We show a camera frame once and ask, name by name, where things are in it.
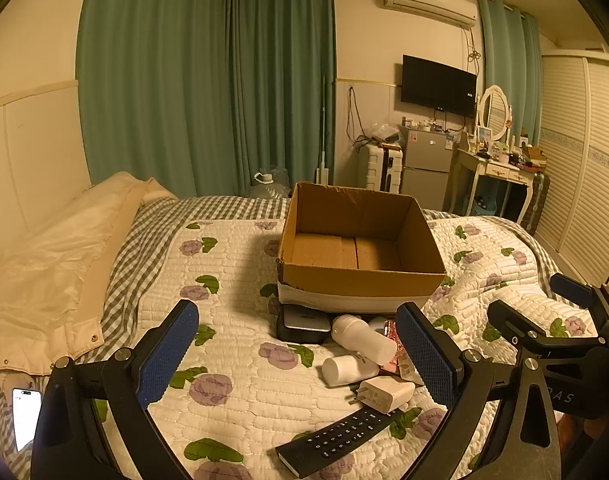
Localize green curtain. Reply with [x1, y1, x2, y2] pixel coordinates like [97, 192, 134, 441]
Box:
[77, 0, 234, 198]
[477, 0, 542, 147]
[230, 0, 337, 198]

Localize black wall television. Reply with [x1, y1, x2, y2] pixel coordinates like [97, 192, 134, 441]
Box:
[401, 54, 477, 119]

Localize white wall charger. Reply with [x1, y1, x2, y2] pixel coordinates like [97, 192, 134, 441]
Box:
[348, 375, 416, 415]

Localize large white plastic bottle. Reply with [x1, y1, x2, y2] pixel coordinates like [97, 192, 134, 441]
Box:
[331, 314, 398, 367]

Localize white suitcase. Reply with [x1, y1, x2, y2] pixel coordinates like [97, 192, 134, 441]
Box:
[358, 144, 404, 193]

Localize hanging wall cables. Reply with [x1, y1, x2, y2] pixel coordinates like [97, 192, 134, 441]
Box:
[347, 85, 370, 150]

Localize person's right forearm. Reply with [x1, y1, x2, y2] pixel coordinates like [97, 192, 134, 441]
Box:
[557, 412, 592, 480]

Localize white mop pole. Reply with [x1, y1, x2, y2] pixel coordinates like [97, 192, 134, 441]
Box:
[314, 75, 331, 185]

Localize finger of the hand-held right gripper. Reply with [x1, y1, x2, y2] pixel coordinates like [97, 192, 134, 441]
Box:
[550, 273, 608, 312]
[487, 299, 606, 359]

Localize silver small fridge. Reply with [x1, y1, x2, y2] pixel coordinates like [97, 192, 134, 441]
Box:
[399, 125, 457, 211]

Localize white oval vanity mirror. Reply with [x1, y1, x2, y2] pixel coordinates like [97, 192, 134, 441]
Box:
[477, 85, 512, 142]

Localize dark grey power adapter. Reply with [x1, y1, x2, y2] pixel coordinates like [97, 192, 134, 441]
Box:
[276, 304, 333, 345]

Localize floral quilted bedspread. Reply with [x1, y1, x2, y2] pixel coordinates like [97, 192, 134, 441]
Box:
[0, 195, 605, 480]

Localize white bottle with red cap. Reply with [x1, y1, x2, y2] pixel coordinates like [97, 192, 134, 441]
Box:
[321, 354, 382, 388]

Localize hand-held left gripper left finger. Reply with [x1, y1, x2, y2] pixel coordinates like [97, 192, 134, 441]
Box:
[30, 299, 201, 480]

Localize air conditioner cable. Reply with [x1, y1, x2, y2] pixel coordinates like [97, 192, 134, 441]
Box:
[464, 27, 482, 77]

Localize black remote control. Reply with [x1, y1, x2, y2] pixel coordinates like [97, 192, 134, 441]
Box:
[275, 406, 405, 479]

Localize cream puffy jacket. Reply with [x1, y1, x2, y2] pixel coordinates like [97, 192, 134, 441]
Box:
[0, 171, 178, 376]

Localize white dressing table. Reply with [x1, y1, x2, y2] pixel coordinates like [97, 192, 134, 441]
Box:
[443, 147, 537, 226]

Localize brown checkered suitcase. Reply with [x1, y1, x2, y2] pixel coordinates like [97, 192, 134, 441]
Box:
[519, 172, 551, 237]

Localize blue bin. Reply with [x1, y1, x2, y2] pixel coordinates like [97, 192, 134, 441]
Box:
[467, 195, 497, 218]

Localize white louvered wardrobe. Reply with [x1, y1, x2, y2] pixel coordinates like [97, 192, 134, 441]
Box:
[531, 50, 609, 281]

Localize pink snack packet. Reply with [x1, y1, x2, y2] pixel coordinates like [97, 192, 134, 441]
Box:
[381, 319, 425, 386]

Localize clear water jug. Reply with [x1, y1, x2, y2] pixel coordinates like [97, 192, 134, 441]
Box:
[247, 165, 291, 200]

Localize smartphone with lit screen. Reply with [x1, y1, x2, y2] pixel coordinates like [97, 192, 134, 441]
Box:
[12, 387, 42, 453]

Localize cardboard box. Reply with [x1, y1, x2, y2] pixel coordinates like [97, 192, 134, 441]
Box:
[277, 181, 447, 315]

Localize clear plastic bag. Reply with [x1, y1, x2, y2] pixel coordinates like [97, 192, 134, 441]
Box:
[364, 122, 402, 147]

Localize white air conditioner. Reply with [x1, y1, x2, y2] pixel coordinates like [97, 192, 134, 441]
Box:
[381, 0, 479, 29]

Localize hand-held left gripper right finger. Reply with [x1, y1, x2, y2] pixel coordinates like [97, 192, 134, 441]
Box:
[394, 301, 585, 480]

